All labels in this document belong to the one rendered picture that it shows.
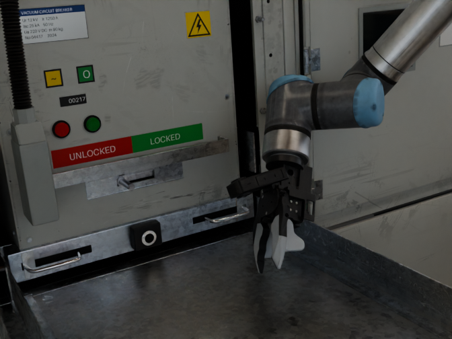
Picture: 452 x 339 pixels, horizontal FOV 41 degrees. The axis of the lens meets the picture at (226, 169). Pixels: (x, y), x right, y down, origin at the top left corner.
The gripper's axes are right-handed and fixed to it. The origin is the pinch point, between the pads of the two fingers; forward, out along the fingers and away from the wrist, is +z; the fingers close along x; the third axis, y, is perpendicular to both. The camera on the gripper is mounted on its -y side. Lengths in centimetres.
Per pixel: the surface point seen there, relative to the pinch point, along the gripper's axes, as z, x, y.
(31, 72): -27, 11, -45
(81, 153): -17.8, 18.6, -32.1
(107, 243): -3.7, 26.7, -21.6
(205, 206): -15.9, 24.2, -2.6
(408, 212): -28, 23, 54
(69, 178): -11.7, 17.0, -33.4
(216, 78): -39.7, 11.8, -9.1
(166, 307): 9.3, 9.5, -13.6
